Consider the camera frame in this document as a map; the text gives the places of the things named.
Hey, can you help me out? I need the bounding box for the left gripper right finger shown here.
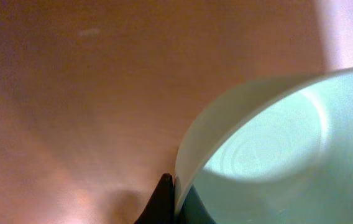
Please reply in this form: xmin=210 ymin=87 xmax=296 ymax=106
xmin=176 ymin=186 xmax=216 ymax=224

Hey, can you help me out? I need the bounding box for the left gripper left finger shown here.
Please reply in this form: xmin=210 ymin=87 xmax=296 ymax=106
xmin=134 ymin=173 xmax=174 ymax=224

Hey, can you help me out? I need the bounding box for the light green small bowl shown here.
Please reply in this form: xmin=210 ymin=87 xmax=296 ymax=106
xmin=174 ymin=68 xmax=353 ymax=223

